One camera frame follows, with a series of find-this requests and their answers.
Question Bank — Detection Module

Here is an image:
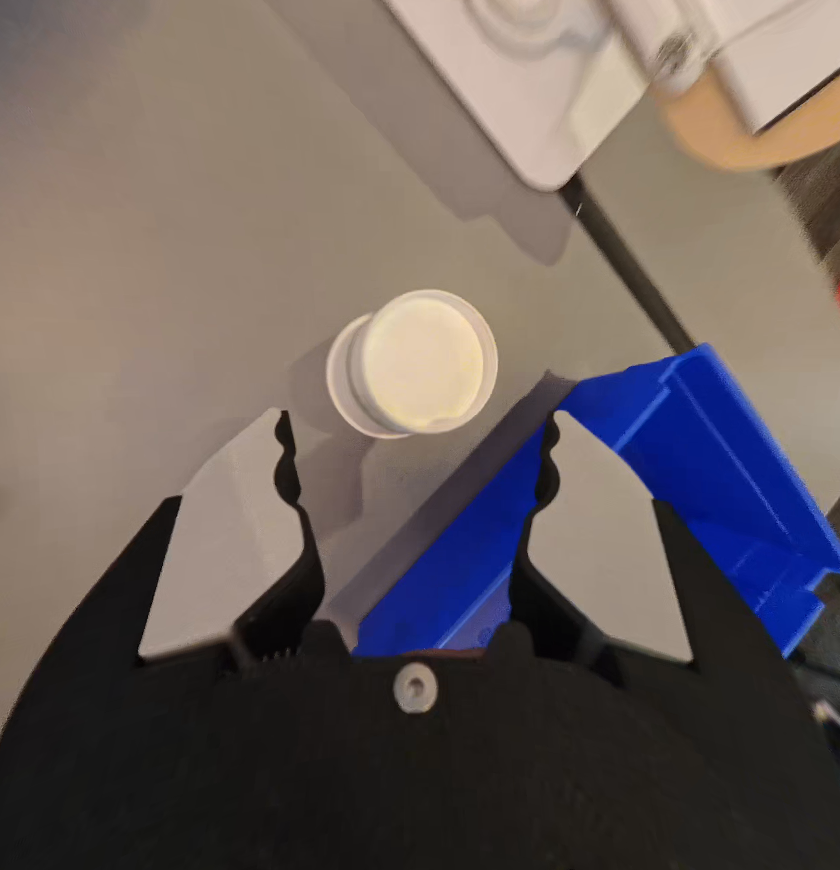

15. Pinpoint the white sign stand base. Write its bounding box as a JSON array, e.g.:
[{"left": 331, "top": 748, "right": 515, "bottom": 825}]
[{"left": 381, "top": 0, "right": 650, "bottom": 193}]

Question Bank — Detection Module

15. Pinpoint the green banded white paper cup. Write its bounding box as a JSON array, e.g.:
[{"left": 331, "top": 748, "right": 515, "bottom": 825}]
[{"left": 325, "top": 289, "right": 500, "bottom": 440}]

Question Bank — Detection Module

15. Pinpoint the instruction sheet on board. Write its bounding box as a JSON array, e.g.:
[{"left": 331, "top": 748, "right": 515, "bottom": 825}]
[{"left": 653, "top": 53, "right": 840, "bottom": 172}]

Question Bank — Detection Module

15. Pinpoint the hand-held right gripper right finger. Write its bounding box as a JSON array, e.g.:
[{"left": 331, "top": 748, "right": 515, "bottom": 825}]
[{"left": 510, "top": 410, "right": 695, "bottom": 670}]

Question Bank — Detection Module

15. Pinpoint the blue plastic bin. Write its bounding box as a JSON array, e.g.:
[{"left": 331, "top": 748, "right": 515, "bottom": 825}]
[{"left": 352, "top": 342, "right": 840, "bottom": 662}]

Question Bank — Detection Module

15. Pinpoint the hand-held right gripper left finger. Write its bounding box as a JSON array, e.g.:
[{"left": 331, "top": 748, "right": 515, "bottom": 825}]
[{"left": 138, "top": 408, "right": 326, "bottom": 672}]

